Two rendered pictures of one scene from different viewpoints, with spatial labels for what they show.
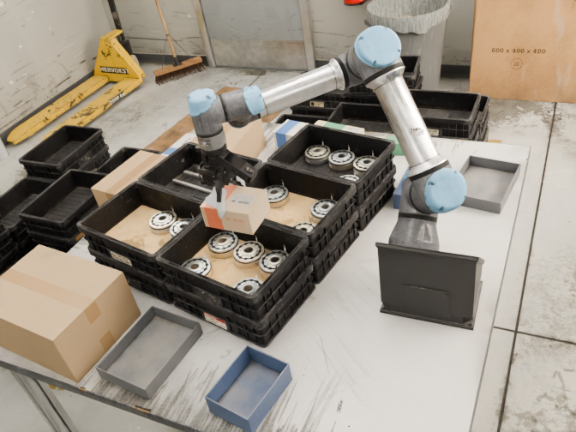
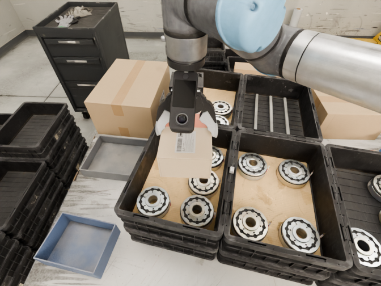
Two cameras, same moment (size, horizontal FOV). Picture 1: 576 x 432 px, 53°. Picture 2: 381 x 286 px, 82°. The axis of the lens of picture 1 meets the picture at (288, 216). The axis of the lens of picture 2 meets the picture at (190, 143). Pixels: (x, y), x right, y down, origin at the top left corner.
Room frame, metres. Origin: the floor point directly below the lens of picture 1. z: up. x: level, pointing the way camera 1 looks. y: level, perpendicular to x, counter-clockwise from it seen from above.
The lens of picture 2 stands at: (1.22, -0.18, 1.49)
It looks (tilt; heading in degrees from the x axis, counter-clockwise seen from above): 48 degrees down; 62
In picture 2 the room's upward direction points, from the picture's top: straight up
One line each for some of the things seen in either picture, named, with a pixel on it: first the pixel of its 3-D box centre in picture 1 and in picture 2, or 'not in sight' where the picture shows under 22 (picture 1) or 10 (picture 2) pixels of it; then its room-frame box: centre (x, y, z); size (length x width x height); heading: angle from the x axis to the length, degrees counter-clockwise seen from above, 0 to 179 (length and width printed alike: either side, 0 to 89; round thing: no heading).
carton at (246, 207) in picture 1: (236, 207); (186, 142); (1.38, 0.15, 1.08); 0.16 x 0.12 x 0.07; 60
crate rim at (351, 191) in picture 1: (285, 197); (280, 184); (1.62, 0.00, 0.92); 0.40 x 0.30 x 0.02; 49
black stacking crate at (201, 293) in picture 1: (235, 261); (184, 175); (1.39, 0.19, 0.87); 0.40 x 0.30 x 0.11; 49
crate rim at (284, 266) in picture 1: (231, 250); (183, 166); (1.39, 0.19, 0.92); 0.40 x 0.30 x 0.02; 49
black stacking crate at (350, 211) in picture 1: (288, 209); (275, 193); (1.62, 0.00, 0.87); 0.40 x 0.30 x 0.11; 49
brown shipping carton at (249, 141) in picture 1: (227, 146); (342, 112); (2.29, 0.21, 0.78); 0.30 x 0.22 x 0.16; 150
